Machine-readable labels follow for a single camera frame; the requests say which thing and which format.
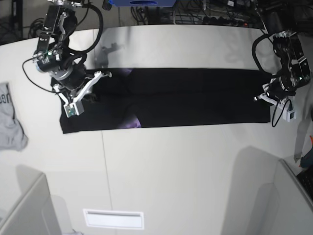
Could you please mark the grey T-shirt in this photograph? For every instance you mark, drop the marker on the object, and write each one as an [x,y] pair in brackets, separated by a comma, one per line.
[12,135]

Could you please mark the right white partition box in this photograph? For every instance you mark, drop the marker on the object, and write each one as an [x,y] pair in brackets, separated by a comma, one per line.
[295,211]

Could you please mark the white partition box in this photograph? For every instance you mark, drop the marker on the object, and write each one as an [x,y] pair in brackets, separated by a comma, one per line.
[33,213]
[295,211]

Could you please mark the teal orange tool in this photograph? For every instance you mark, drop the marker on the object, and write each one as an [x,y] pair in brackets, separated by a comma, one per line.
[307,159]

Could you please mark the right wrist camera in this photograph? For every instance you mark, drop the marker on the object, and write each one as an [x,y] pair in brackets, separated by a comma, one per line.
[73,109]

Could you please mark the grey tape strip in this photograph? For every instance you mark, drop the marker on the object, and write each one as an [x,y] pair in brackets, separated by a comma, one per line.
[301,134]

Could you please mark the left white partition box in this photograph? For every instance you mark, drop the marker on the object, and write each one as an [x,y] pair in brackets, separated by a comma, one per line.
[33,213]

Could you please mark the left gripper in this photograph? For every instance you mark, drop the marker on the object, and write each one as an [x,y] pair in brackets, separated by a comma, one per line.
[273,92]

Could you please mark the black keyboard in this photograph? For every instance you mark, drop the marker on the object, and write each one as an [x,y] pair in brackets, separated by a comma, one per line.
[306,180]

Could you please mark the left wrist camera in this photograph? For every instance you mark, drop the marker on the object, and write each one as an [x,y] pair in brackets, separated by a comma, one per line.
[289,114]

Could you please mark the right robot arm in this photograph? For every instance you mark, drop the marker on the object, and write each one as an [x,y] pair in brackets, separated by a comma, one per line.
[53,54]

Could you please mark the black power strip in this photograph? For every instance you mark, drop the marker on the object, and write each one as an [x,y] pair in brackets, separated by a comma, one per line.
[221,21]

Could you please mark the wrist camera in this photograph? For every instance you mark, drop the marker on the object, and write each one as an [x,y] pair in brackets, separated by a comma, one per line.
[289,114]
[73,109]

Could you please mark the black T-shirt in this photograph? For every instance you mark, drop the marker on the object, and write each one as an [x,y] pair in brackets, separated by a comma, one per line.
[169,97]

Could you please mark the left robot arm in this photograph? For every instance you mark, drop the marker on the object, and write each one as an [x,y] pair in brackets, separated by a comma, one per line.
[283,23]

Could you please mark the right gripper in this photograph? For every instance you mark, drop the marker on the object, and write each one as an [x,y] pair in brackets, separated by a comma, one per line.
[68,82]

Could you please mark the blue box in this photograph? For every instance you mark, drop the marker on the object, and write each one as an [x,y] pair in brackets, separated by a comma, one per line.
[152,3]

